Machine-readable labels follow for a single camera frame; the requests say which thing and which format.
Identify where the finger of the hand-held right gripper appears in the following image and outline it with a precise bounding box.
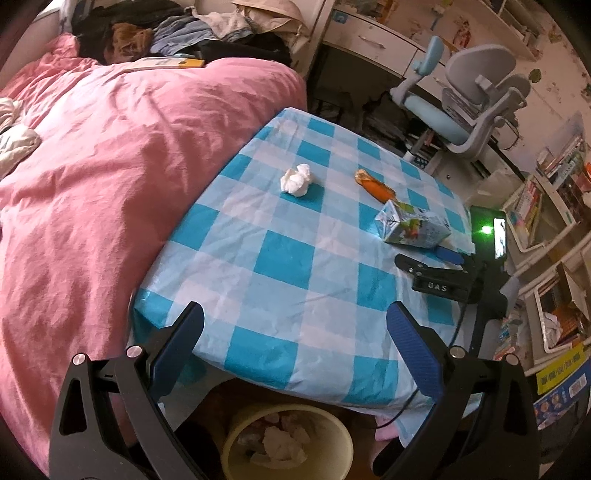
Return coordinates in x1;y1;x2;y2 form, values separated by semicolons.
394;253;432;278
434;247;465;267

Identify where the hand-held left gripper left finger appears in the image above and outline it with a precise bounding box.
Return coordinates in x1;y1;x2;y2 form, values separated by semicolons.
48;301;208;480

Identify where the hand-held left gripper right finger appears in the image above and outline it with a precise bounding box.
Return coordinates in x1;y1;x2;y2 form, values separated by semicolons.
372;300;541;480

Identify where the printed drink carton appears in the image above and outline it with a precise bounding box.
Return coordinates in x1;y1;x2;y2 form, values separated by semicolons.
374;199;452;250

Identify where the cream trash bin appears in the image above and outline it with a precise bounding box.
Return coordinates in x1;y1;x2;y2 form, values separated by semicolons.
222;402;354;480

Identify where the white tissue sheet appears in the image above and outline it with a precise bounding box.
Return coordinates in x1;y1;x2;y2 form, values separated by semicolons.
262;425;309;463

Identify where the white bookshelf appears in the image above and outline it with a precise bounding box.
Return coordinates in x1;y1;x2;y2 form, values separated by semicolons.
501;134;591;354

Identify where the pink cloth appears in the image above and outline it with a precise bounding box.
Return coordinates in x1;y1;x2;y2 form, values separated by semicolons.
374;413;409;446

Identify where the orange and brown wrapper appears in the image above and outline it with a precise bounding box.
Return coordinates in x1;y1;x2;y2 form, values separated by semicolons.
354;169;397;202

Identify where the row of books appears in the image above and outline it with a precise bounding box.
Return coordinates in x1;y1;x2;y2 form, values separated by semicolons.
508;136;591;241

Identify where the colourful printed box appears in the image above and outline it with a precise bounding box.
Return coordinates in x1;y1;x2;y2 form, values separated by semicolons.
533;346;591;421

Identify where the blue checked tablecloth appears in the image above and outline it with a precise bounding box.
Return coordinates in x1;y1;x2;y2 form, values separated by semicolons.
131;107;476;411

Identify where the pale crumpled paper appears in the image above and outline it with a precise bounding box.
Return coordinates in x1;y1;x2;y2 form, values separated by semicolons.
272;412;317;432

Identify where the blue and grey office chair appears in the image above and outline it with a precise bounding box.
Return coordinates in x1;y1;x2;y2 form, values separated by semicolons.
390;36;532;162

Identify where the crumpled tissue ball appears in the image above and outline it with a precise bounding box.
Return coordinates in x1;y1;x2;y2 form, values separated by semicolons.
279;163;312;198

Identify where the pink duvet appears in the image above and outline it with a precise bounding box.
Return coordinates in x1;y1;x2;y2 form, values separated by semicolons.
0;32;308;476

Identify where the white desk with drawer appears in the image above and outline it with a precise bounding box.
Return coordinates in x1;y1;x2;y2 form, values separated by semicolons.
318;0;555;185

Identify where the white padded cloth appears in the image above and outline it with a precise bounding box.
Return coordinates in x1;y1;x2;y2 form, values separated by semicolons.
0;97;42;178

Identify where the black folded garment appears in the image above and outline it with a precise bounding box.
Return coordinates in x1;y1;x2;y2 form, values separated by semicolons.
194;32;294;65

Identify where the yellow book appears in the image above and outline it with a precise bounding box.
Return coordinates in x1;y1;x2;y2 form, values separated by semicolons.
122;56;206;72

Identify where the beige fabric bag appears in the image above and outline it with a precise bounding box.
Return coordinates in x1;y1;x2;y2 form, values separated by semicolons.
231;0;315;35

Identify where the white garment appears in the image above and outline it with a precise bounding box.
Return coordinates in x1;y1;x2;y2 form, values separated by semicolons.
191;7;252;40

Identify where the brown garment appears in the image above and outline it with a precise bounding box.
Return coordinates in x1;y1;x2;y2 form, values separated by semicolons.
108;23;153;56

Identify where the blue-grey garment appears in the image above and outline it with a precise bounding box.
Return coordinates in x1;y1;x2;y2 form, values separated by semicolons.
150;16;213;54

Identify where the black clothes heap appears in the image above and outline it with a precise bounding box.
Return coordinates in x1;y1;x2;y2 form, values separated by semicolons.
71;0;185;63

